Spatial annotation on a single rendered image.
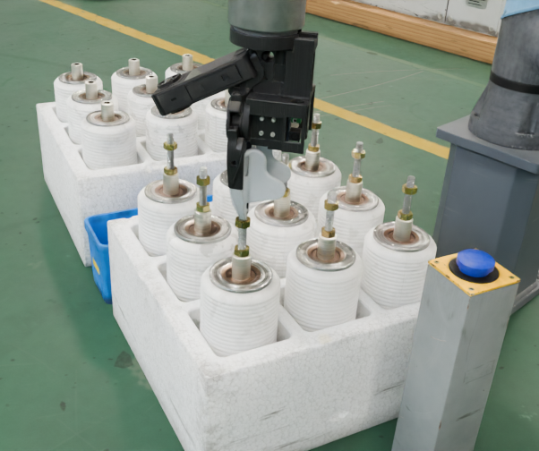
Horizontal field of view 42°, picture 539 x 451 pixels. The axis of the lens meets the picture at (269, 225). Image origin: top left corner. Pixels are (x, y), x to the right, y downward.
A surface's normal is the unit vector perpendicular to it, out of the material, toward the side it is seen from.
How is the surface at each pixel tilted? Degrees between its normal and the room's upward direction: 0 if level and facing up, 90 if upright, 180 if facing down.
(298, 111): 90
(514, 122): 72
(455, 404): 90
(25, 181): 0
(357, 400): 90
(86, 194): 90
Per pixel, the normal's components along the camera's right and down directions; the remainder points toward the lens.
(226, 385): 0.46, 0.46
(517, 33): -0.85, 0.18
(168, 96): -0.12, 0.48
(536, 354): 0.05, -0.87
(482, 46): -0.72, 0.31
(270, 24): 0.09, 0.50
